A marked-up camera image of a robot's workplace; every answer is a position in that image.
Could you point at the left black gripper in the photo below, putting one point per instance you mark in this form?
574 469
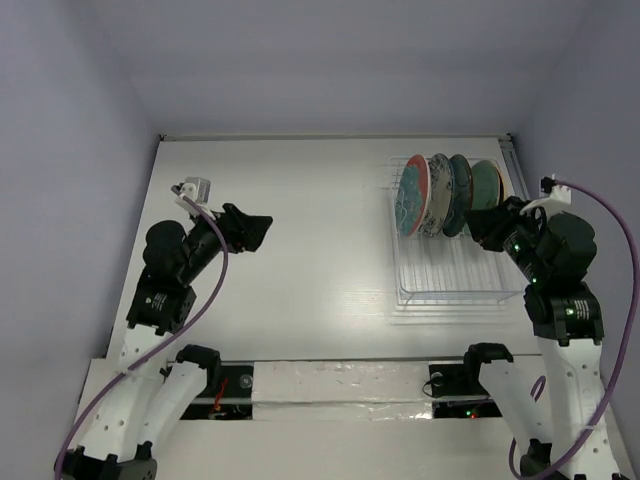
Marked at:
242 231

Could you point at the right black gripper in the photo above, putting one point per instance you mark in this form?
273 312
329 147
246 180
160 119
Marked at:
495 226

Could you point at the dark teal glazed plate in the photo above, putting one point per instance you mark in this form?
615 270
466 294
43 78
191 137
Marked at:
462 195

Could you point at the light green plate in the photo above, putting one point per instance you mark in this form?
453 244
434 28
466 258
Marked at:
486 185

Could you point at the beige bird plate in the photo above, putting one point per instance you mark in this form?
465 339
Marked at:
507 189

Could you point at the blue white floral plate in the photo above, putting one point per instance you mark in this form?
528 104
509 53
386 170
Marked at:
441 180

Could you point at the red teal floral plate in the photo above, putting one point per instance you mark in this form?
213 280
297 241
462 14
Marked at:
412 195

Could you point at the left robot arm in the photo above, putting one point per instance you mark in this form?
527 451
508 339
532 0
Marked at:
137 410

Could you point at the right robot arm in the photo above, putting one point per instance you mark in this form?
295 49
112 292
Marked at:
553 252

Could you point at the white wire dish rack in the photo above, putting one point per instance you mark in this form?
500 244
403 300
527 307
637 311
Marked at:
431 270

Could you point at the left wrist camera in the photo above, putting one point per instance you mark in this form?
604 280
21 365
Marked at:
196 189

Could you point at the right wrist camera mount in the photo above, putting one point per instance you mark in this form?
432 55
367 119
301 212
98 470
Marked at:
556 198

